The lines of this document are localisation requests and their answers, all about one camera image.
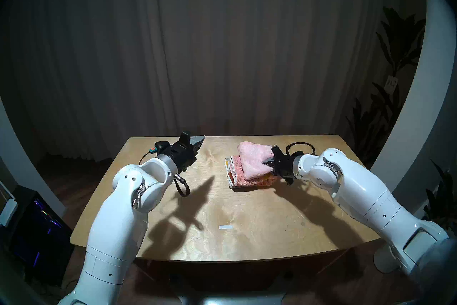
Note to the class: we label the plain pink towel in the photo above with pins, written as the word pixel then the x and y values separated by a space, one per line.
pixel 253 161

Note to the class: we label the dark plant in white pot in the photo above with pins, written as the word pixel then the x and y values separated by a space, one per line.
pixel 444 197

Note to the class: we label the white paper plant tag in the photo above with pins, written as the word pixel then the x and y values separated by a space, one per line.
pixel 391 82

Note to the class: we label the small white box device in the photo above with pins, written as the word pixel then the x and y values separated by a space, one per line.
pixel 8 212

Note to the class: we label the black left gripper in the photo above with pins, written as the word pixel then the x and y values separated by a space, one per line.
pixel 180 156

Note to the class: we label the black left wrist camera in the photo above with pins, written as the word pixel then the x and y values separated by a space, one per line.
pixel 161 147

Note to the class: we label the sun and flower print towel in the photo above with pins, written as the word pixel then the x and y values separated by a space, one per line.
pixel 237 182

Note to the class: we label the white round plant pot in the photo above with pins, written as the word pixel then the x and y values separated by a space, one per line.
pixel 383 263

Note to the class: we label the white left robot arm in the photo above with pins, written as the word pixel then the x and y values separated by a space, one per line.
pixel 114 229

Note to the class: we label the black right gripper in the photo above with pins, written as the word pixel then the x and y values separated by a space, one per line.
pixel 285 166

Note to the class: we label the grey pleated curtain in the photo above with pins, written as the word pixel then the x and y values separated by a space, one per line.
pixel 221 43

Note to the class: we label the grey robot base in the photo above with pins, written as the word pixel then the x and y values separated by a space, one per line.
pixel 228 299

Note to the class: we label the tall dark leafy plant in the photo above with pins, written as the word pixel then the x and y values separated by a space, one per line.
pixel 378 125

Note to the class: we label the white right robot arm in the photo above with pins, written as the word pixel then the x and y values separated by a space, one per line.
pixel 367 197

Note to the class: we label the black computer tower with lights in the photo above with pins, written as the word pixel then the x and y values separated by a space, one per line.
pixel 35 236

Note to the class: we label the white tape strip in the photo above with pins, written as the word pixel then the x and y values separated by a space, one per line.
pixel 225 227

